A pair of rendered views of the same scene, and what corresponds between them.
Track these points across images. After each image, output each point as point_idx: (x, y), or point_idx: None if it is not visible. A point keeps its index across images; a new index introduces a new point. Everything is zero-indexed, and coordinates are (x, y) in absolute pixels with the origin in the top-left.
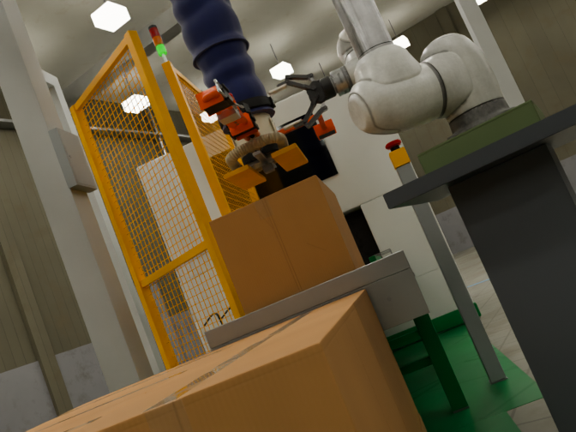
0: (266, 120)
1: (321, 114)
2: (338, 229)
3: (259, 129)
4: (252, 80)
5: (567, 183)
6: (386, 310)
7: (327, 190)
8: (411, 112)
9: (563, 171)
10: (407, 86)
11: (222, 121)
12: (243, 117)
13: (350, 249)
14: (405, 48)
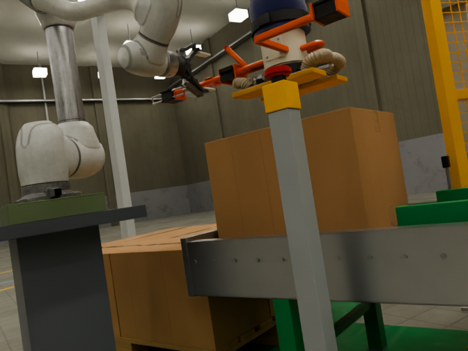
0: (262, 46)
1: (190, 88)
2: (212, 193)
3: (232, 77)
4: (251, 3)
5: (16, 269)
6: None
7: (257, 138)
8: None
9: (17, 260)
10: None
11: (196, 96)
12: (209, 82)
13: (238, 208)
14: None
